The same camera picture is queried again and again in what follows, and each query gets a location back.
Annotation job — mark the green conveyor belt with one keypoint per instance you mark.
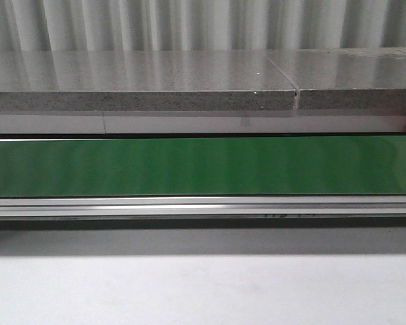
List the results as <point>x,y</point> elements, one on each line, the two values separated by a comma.
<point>207,166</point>

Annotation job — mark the grey stone countertop slab right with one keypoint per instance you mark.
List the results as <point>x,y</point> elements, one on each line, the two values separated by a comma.
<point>361,81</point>

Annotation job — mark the grey stone countertop slab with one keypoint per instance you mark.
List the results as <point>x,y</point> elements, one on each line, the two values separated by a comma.
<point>142,81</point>
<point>361,81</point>

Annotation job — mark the grey stone countertop slab left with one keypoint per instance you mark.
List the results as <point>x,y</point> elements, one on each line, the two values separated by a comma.
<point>142,81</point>

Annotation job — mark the grey pleated curtain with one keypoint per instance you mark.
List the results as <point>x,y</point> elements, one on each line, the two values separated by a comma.
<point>192,25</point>

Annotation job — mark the aluminium conveyor frame rail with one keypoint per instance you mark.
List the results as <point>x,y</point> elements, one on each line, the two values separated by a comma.
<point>198,207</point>

